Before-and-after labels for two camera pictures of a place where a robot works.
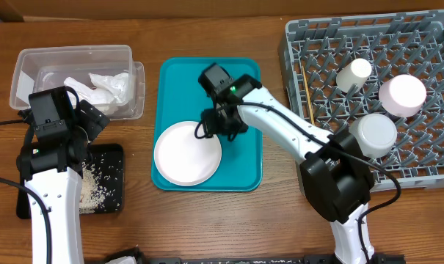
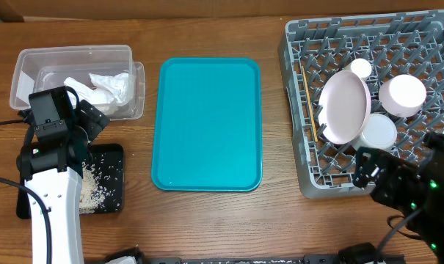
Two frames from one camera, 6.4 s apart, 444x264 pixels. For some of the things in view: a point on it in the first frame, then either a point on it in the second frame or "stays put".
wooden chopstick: (308, 96) stays put
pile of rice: (92, 196) stays put
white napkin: (117, 85) stays put
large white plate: (182, 158) → (344, 106)
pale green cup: (356, 72) stays put
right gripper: (210, 127) → (395, 169)
